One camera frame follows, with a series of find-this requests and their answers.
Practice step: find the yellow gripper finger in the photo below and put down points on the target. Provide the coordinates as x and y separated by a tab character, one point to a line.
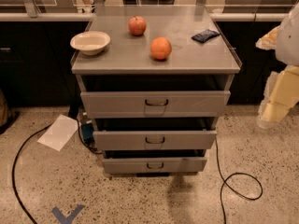
284	96
268	41

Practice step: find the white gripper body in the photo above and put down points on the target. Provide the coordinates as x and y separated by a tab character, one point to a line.
289	44

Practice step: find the grey drawer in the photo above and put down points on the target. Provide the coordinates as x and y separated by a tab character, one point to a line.
154	104
154	165
154	140

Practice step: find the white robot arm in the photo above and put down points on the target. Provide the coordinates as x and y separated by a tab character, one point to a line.
287	50

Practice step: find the grey metal drawer cabinet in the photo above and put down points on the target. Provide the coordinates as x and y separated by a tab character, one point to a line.
127	65

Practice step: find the grey top drawer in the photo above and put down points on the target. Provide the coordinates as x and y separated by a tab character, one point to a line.
154	104

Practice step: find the grey bottom drawer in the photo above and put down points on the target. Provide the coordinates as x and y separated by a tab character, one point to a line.
154	165

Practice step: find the dark blue sponge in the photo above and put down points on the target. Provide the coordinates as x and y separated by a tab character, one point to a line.
204	36

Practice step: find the orange fruit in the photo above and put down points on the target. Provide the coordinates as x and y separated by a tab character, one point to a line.
160	48

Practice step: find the red apple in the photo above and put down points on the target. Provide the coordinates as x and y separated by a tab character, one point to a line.
137	25

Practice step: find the white ceramic bowl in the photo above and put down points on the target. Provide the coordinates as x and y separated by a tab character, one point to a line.
91	42

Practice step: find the white paper sheet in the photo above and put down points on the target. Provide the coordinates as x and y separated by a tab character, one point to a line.
59	133

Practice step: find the grey counter rail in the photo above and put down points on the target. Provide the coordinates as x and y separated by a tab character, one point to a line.
261	17

